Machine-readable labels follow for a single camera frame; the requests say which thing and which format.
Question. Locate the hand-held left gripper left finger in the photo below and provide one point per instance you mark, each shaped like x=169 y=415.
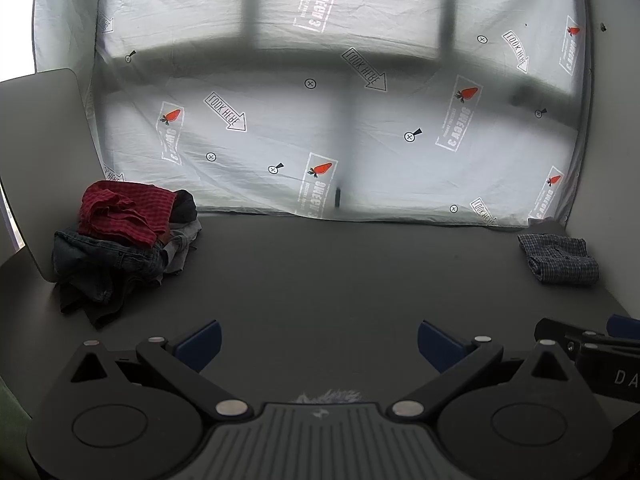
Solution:
x=201 y=346

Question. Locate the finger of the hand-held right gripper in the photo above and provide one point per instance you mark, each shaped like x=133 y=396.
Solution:
x=625 y=325
x=556 y=331

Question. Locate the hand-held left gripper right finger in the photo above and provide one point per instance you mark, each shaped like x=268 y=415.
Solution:
x=436 y=346

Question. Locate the red checked garment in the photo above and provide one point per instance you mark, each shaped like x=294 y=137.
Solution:
x=123 y=210

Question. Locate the blue plaid shirt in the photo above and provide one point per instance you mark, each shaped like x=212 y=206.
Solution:
x=560 y=258

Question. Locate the grey garment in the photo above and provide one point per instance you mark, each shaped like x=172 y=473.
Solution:
x=183 y=245

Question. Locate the blue denim jeans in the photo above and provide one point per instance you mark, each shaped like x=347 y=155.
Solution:
x=105 y=261

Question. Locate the pile of blue jeans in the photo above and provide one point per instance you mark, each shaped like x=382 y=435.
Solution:
x=184 y=208

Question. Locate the grey board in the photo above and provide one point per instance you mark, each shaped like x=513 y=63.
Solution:
x=40 y=160

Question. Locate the white printed backdrop sheet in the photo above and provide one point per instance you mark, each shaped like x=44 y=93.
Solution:
x=330 y=85

